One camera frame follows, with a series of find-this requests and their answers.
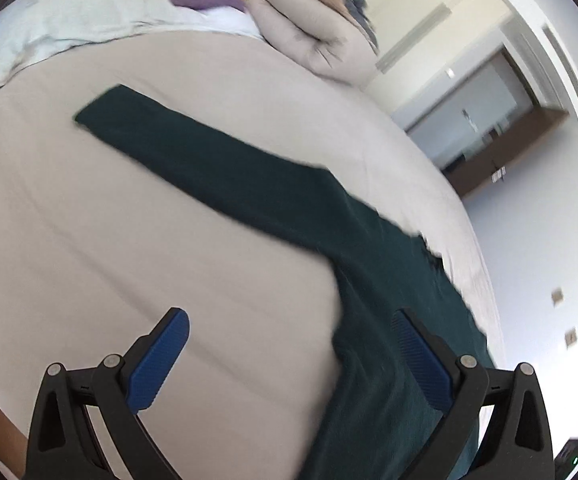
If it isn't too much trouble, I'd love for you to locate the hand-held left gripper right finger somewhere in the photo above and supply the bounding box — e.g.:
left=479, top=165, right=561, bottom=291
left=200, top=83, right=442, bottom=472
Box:
left=391, top=308, right=554, bottom=480

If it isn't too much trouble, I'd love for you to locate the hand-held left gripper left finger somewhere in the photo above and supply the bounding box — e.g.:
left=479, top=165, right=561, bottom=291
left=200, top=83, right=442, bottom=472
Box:
left=25, top=307, right=190, bottom=480

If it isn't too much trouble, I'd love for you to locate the dark green sweater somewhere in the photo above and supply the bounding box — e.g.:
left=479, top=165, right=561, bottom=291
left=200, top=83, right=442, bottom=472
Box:
left=73, top=84, right=497, bottom=480

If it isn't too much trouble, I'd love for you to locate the bed with beige sheet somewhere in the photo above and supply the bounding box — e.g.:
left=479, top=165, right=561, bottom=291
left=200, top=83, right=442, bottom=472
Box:
left=0, top=25, right=507, bottom=480

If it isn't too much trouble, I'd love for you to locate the black device with green light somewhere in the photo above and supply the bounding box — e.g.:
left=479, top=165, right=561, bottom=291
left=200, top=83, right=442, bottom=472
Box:
left=554, top=437, right=578, bottom=480

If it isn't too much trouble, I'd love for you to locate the ceiling air vent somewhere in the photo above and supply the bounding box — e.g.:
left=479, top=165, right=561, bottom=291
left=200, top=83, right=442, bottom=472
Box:
left=543, top=25, right=578, bottom=111

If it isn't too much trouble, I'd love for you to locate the cream wardrobe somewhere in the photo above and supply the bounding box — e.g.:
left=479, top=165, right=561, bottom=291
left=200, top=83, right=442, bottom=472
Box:
left=344, top=0, right=520, bottom=111

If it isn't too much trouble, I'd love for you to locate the white pillow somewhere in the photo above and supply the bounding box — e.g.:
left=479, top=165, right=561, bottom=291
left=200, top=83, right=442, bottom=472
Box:
left=0, top=0, right=265, bottom=102

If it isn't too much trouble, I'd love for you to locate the folded beige duvet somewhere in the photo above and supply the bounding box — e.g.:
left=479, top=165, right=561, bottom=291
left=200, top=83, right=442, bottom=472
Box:
left=244, top=0, right=382, bottom=86

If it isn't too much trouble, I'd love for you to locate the glass door with wooden frame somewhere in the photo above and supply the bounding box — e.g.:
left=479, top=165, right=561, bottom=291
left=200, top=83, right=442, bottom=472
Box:
left=404, top=45, right=570, bottom=198

